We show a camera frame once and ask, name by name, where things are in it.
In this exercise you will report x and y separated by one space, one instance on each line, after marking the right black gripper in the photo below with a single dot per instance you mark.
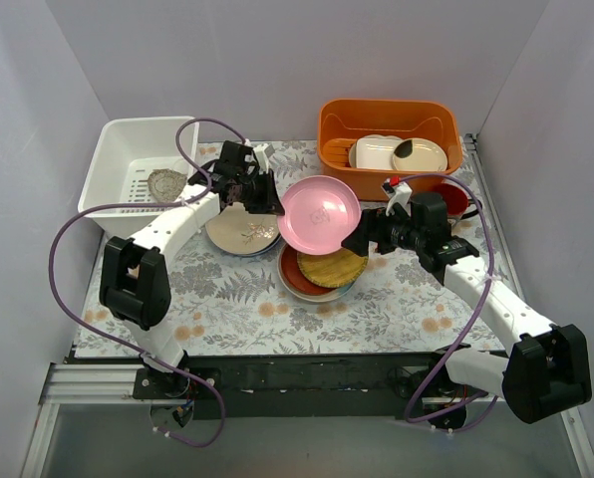
373 231

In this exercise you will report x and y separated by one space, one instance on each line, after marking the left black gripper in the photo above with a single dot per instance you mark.
265 192

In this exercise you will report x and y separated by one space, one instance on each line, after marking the pink round plate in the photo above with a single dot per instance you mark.
320 212

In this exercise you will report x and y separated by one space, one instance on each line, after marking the woven bamboo pattern plate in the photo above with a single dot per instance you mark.
334 270

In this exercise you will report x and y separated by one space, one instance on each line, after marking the speckled glass oval dish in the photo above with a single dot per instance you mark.
165 185

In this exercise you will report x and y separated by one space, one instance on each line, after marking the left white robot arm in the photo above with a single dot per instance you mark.
135 282

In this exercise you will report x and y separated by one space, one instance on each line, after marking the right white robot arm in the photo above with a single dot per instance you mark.
546 367

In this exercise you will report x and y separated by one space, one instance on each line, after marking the orange plastic bin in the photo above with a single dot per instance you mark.
357 137

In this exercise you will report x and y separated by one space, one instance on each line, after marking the white plastic bin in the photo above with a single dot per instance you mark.
127 152

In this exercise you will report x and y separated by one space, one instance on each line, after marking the cream green floral plate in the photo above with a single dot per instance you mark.
238 232

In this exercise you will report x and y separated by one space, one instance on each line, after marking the blue plate under cream plate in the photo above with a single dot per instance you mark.
266 249

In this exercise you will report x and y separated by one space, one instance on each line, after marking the floral patterned table mat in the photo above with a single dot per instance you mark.
227 305

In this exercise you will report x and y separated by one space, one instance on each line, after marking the red-brown scalloped plate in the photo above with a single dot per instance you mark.
289 274

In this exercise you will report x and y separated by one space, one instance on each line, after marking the cream and blue plate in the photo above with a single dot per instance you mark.
317 298

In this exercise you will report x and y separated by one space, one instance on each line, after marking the white rectangular dish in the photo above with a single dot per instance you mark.
374 152

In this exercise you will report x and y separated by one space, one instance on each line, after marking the cream plate with black mark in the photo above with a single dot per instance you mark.
419 155

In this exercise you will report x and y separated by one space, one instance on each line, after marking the red and black mug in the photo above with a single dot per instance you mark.
458 204

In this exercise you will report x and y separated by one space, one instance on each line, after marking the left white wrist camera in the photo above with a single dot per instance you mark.
262 153

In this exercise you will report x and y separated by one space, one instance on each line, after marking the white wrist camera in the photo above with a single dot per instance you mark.
262 153
398 192

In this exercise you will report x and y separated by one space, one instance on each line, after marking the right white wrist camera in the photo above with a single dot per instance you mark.
398 192

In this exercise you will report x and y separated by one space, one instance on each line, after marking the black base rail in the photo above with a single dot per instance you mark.
292 385

